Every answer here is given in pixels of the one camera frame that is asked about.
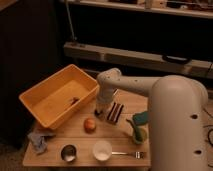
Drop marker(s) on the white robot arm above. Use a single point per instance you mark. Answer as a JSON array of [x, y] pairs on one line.
[[175, 108]]

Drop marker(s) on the small dark item in bin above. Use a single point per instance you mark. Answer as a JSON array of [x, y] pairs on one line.
[[74, 100]]

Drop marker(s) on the grey crumpled cloth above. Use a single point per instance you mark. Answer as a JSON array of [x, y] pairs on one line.
[[38, 140]]

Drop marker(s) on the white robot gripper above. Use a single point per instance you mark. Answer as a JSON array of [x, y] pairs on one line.
[[102, 108]]

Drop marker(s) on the brown striped sponge block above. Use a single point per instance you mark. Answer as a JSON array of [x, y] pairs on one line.
[[115, 112]]

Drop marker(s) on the yellow plastic bin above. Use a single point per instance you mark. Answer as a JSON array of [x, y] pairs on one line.
[[49, 100]]

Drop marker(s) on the grey metal shelf beam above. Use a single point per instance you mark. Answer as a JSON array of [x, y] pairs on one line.
[[137, 59]]

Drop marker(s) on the teal cloth piece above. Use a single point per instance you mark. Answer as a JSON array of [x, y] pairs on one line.
[[140, 118]]

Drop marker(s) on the silver metal fork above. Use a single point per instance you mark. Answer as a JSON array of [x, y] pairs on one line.
[[137, 155]]

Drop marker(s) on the small metal cup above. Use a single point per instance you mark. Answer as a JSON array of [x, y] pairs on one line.
[[69, 153]]

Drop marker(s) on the green cup with utensil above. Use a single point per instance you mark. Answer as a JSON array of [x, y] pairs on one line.
[[139, 135]]

